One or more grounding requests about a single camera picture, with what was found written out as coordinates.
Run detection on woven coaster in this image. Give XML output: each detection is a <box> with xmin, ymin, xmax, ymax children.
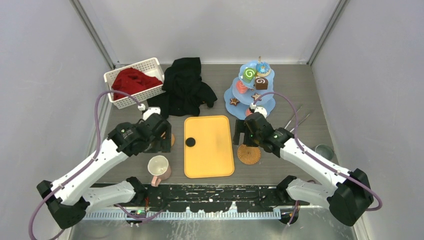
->
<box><xmin>237</xmin><ymin>144</ymin><xmax>261</xmax><ymax>165</ymax></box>
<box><xmin>170</xmin><ymin>133</ymin><xmax>176</xmax><ymax>147</ymax></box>

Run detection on red round cake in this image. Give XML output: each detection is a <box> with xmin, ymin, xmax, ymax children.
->
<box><xmin>245</xmin><ymin>108</ymin><xmax>253</xmax><ymax>117</ymax></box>

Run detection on pink mug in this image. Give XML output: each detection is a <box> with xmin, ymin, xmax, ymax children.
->
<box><xmin>147</xmin><ymin>155</ymin><xmax>172</xmax><ymax>187</ymax></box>

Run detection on brown star cookie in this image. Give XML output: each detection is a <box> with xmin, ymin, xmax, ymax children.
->
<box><xmin>229</xmin><ymin>97</ymin><xmax>240</xmax><ymax>107</ymax></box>
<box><xmin>251</xmin><ymin>92</ymin><xmax>262</xmax><ymax>102</ymax></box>

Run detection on pink swirl roll cake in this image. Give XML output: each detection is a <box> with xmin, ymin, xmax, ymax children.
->
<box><xmin>235</xmin><ymin>80</ymin><xmax>249</xmax><ymax>94</ymax></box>

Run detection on chocolate swirl roll cake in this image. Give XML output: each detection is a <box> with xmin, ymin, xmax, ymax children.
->
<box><xmin>254</xmin><ymin>77</ymin><xmax>269</xmax><ymax>91</ymax></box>

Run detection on metal tongs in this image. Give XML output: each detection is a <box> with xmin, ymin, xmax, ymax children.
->
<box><xmin>284</xmin><ymin>105</ymin><xmax>311</xmax><ymax>133</ymax></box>

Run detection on yellow tray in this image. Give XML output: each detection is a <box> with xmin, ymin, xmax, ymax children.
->
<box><xmin>183</xmin><ymin>115</ymin><xmax>235</xmax><ymax>179</ymax></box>

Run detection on blue three-tier cake stand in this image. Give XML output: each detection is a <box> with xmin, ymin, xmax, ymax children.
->
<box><xmin>224</xmin><ymin>57</ymin><xmax>276</xmax><ymax>120</ymax></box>

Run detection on green roll cake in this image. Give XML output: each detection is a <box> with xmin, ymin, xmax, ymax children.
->
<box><xmin>242</xmin><ymin>67</ymin><xmax>257</xmax><ymax>84</ymax></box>

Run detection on blue donut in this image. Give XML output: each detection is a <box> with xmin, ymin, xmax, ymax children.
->
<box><xmin>255</xmin><ymin>61</ymin><xmax>271</xmax><ymax>77</ymax></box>

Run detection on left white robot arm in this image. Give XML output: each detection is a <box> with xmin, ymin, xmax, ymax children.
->
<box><xmin>36</xmin><ymin>113</ymin><xmax>172</xmax><ymax>230</ymax></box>

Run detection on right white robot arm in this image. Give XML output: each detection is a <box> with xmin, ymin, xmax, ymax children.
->
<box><xmin>232</xmin><ymin>112</ymin><xmax>374</xmax><ymax>227</ymax></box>

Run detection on black round cookie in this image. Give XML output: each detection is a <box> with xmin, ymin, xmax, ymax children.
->
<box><xmin>185</xmin><ymin>137</ymin><xmax>196</xmax><ymax>148</ymax></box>

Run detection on black cloth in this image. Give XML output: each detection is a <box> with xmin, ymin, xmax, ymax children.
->
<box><xmin>147</xmin><ymin>57</ymin><xmax>218</xmax><ymax>119</ymax></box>

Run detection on white plastic basket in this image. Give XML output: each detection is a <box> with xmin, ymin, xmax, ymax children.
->
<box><xmin>103</xmin><ymin>57</ymin><xmax>165</xmax><ymax>102</ymax></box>

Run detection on red cloth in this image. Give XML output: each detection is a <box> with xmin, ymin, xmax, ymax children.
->
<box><xmin>111</xmin><ymin>67</ymin><xmax>163</xmax><ymax>101</ymax></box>

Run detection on grey metal cup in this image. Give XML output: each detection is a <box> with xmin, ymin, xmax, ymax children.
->
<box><xmin>314</xmin><ymin>144</ymin><xmax>335</xmax><ymax>161</ymax></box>

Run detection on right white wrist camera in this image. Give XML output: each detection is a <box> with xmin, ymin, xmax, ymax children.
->
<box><xmin>248</xmin><ymin>103</ymin><xmax>268</xmax><ymax>119</ymax></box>

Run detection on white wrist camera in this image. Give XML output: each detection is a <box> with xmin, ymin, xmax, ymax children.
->
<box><xmin>137</xmin><ymin>103</ymin><xmax>161</xmax><ymax>121</ymax></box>
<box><xmin>248</xmin><ymin>103</ymin><xmax>268</xmax><ymax>119</ymax></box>

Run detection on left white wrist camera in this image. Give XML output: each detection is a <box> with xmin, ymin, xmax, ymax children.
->
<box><xmin>137</xmin><ymin>103</ymin><xmax>161</xmax><ymax>121</ymax></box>

